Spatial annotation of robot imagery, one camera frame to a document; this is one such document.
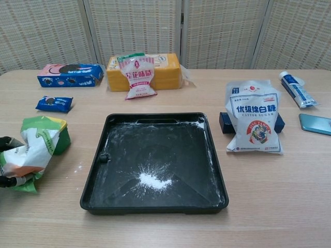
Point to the white powder pile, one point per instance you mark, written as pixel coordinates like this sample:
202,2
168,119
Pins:
152,180

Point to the white castor sugar bag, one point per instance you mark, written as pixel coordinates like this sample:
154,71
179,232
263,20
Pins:
253,116

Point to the woven folding screen panel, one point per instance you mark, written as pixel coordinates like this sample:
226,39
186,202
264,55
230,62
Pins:
134,25
297,31
38,31
222,31

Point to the black square plastic tray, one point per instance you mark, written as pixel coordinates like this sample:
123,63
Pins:
160,139

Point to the green container with yellow lid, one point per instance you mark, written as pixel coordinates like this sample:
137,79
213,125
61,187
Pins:
64,142

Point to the light blue smartphone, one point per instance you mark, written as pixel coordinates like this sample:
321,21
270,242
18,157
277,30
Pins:
316,124

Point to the pink white seasoning bag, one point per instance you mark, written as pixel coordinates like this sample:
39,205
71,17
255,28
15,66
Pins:
138,77

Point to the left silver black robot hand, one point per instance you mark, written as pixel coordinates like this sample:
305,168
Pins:
7,143

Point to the small blue cookie packet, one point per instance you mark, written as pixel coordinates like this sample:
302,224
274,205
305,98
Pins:
54,104

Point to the blue white toothpaste tube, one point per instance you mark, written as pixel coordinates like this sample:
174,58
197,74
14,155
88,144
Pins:
297,89

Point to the dark blue small box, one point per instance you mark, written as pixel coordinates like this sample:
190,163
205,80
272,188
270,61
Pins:
223,122

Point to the green white starch bag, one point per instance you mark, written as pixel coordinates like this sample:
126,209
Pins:
36,144

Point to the blue pink cookie box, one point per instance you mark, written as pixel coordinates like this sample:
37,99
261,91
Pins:
67,77

